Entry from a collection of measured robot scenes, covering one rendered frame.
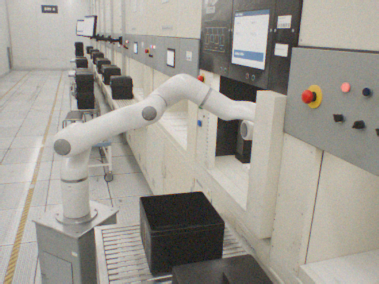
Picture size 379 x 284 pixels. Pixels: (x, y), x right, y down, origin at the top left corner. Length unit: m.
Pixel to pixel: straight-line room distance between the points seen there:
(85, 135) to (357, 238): 1.09
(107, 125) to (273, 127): 0.67
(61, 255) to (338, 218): 1.16
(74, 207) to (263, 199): 0.83
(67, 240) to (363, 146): 1.21
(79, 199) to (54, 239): 0.20
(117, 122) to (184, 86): 0.31
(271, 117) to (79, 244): 0.95
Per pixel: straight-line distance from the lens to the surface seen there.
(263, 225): 1.32
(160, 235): 1.23
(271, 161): 1.21
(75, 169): 1.57
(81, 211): 1.65
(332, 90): 1.00
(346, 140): 0.96
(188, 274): 1.16
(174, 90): 1.38
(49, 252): 1.75
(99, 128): 1.46
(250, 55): 1.40
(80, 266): 1.65
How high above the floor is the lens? 1.58
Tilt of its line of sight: 17 degrees down
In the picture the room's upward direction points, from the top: 2 degrees clockwise
